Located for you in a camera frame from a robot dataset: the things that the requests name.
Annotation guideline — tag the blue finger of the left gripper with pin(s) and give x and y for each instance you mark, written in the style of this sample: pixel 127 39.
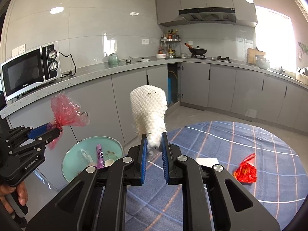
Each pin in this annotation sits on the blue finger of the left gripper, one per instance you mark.
pixel 55 133
pixel 41 131

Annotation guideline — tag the blue gas cylinder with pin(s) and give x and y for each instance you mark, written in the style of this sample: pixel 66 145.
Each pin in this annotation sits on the blue gas cylinder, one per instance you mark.
pixel 169 91

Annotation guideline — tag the purple snack wrapper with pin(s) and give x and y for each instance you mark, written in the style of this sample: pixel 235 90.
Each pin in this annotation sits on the purple snack wrapper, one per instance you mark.
pixel 100 157

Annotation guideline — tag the green ceramic jar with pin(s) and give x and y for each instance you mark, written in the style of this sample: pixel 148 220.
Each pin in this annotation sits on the green ceramic jar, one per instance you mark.
pixel 113 60

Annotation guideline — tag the red transparent plastic bag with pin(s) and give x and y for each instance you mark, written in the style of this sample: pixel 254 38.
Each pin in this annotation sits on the red transparent plastic bag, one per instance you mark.
pixel 67 112

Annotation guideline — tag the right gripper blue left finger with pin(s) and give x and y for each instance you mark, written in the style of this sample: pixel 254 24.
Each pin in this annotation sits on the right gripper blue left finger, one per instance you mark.
pixel 143 158

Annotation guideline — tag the clear plastic bag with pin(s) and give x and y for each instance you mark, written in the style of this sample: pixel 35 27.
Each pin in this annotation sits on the clear plastic bag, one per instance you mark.
pixel 87 158

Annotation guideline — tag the steel pot with lid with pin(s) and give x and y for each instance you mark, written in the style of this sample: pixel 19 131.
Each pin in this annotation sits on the steel pot with lid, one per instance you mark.
pixel 262 62

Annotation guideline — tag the black white microwave oven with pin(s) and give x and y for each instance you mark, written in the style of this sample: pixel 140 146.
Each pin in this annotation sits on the black white microwave oven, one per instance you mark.
pixel 29 70

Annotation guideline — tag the red orange snack bag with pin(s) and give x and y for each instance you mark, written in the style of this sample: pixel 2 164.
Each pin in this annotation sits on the red orange snack bag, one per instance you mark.
pixel 247 172

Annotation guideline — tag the blue plaid tablecloth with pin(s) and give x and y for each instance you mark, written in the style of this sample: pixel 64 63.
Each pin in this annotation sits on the blue plaid tablecloth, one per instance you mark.
pixel 281 184

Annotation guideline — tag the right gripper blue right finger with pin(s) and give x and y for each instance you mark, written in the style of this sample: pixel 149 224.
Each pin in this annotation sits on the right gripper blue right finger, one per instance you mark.
pixel 165 156

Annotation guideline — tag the black range hood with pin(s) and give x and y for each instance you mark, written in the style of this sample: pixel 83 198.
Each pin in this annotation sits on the black range hood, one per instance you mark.
pixel 209 14

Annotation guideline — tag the white foam net sleeve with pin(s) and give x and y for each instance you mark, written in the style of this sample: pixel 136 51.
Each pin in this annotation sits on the white foam net sleeve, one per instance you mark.
pixel 149 105

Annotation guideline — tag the gas stove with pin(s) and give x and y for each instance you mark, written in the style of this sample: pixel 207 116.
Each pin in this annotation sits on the gas stove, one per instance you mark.
pixel 217 58

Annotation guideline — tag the wooden cutting board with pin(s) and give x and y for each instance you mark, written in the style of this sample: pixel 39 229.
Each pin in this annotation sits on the wooden cutting board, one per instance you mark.
pixel 251 53

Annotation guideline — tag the white paper cup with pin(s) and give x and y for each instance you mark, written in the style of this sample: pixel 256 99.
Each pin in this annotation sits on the white paper cup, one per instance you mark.
pixel 108 162

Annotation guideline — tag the metal spice rack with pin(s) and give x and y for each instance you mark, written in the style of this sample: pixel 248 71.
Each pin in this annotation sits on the metal spice rack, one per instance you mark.
pixel 170 45

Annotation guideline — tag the person's left hand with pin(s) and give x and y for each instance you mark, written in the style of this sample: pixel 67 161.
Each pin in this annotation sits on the person's left hand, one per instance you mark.
pixel 22 195

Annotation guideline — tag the white wall socket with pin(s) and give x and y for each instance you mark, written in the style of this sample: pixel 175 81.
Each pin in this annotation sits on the white wall socket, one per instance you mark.
pixel 145 41

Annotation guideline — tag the black wok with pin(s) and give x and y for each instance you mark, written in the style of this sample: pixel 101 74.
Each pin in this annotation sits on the black wok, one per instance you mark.
pixel 197 50

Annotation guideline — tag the teal trash bin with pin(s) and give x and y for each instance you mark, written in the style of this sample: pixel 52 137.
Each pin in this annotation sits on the teal trash bin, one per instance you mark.
pixel 73 163

